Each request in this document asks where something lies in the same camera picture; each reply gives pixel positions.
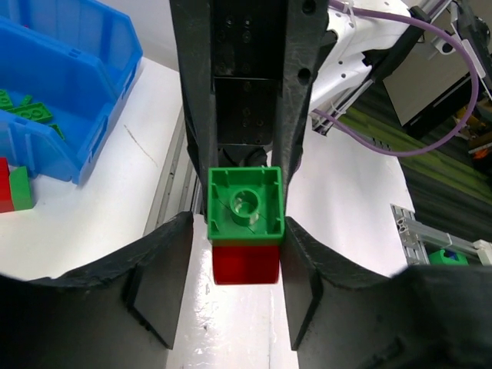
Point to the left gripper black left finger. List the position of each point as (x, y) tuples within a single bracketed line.
[(120, 311)]

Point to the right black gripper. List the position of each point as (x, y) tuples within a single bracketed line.
[(255, 59)]

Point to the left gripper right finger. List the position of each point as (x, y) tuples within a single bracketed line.
[(341, 315)]

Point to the red flower lego piece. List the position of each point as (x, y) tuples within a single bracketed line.
[(246, 265)]

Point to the green red layered lego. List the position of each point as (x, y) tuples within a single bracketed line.
[(16, 193)]

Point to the green small lego brick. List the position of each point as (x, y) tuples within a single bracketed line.
[(245, 206)]

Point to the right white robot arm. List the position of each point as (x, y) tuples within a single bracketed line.
[(361, 43)]

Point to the green blue printed part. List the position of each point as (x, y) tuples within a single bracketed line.
[(447, 257)]

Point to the blue plastic divided bin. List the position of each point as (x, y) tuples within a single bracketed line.
[(77, 58)]

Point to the green lego in bin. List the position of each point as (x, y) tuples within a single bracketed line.
[(35, 112)]

